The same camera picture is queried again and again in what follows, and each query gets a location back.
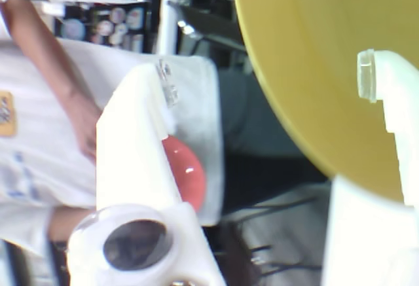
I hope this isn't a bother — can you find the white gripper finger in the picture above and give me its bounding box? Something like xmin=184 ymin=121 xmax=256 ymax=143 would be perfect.
xmin=320 ymin=48 xmax=419 ymax=286
xmin=67 ymin=58 xmax=227 ymax=286

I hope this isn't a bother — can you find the orange plate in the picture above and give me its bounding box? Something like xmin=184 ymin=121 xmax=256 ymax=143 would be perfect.
xmin=162 ymin=134 xmax=208 ymax=212

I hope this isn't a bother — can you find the yellow plate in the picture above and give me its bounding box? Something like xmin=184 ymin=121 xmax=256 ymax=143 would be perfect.
xmin=230 ymin=0 xmax=419 ymax=207

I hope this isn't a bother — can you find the person's left forearm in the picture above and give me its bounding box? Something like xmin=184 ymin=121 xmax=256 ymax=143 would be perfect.
xmin=0 ymin=0 xmax=99 ymax=126

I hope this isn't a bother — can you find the person's right forearm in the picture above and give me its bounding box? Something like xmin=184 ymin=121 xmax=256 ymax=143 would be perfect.
xmin=48 ymin=206 xmax=98 ymax=246

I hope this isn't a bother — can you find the person's left hand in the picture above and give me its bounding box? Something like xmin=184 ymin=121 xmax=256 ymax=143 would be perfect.
xmin=70 ymin=101 xmax=103 ymax=164

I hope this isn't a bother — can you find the person in white shirt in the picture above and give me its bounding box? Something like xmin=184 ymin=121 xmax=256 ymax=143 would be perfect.
xmin=0 ymin=0 xmax=328 ymax=234

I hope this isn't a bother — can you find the cluttered storage shelf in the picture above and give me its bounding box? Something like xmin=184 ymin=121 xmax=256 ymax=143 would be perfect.
xmin=0 ymin=0 xmax=155 ymax=53

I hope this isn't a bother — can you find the white vertical post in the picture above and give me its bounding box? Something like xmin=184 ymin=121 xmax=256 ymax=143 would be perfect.
xmin=159 ymin=0 xmax=194 ymax=55

